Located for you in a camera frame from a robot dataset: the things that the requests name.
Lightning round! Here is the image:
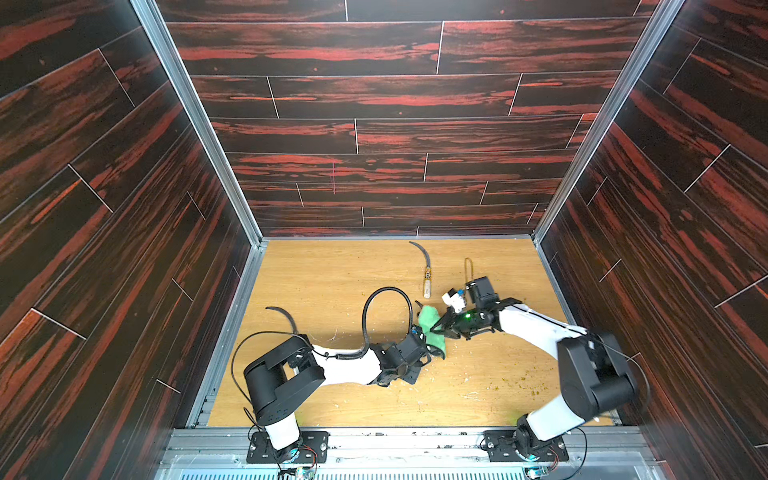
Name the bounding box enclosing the green microfibre rag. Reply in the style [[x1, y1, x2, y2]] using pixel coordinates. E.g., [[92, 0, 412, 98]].
[[418, 305, 446, 359]]

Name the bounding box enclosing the sickle with yellow label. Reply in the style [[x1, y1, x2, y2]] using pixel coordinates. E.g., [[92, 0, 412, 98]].
[[410, 241, 432, 299]]

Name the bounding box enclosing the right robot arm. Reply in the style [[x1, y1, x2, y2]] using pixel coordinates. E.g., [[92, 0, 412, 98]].
[[427, 277, 638, 461]]

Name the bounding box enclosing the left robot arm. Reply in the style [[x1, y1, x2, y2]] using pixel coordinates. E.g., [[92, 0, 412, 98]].
[[243, 327, 444, 451]]

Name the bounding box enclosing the leftmost sickle yellow label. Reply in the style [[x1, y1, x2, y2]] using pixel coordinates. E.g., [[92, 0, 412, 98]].
[[265, 305, 299, 335]]

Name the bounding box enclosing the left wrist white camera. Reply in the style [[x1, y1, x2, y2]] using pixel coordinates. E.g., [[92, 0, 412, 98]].
[[410, 325, 425, 341]]

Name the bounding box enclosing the wrist white camera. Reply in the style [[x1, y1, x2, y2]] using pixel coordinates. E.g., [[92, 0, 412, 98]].
[[441, 289, 467, 314], [410, 325, 425, 341]]

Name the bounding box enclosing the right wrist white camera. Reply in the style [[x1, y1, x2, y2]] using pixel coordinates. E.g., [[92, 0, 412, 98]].
[[441, 289, 467, 314]]

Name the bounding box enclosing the left black corrugated cable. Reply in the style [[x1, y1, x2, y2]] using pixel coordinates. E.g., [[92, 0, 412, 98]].
[[311, 286, 416, 361]]

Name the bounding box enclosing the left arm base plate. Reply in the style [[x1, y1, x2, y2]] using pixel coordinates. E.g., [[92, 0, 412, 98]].
[[246, 430, 330, 465]]

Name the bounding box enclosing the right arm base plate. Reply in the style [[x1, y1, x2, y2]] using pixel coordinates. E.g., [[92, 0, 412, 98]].
[[479, 429, 569, 463]]

